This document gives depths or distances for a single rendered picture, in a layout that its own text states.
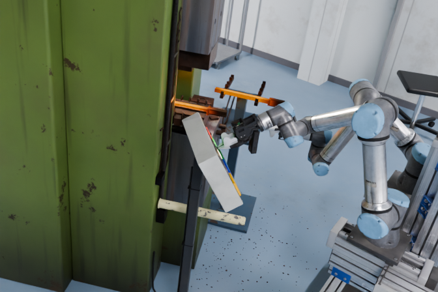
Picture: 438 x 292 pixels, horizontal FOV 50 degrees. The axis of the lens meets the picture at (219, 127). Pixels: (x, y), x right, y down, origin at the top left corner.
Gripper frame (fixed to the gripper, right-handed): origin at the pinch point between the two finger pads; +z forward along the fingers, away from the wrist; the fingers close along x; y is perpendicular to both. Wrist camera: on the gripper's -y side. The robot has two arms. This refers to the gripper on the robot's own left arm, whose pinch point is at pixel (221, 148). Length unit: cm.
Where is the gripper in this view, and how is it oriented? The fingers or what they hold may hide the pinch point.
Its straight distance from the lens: 203.5
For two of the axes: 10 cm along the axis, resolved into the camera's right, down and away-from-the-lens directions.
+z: -8.9, 4.5, 0.1
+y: -3.8, -7.4, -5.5
